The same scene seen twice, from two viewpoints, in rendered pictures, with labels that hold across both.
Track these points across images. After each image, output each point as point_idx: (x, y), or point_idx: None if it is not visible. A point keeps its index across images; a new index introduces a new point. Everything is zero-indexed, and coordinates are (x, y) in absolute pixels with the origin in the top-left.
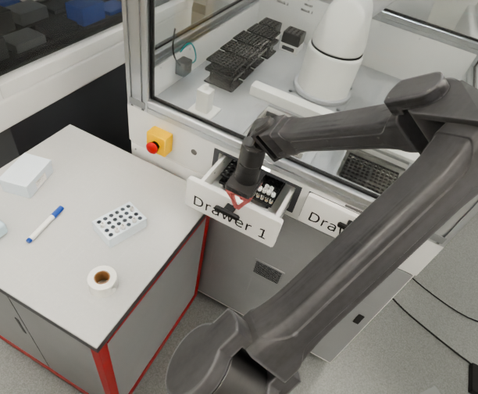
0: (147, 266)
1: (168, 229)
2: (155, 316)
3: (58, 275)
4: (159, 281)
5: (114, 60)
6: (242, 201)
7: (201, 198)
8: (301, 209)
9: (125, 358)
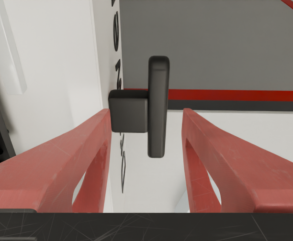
0: (287, 133)
1: (180, 146)
2: (231, 35)
3: None
4: (245, 80)
5: None
6: (79, 99)
7: (120, 179)
8: None
9: None
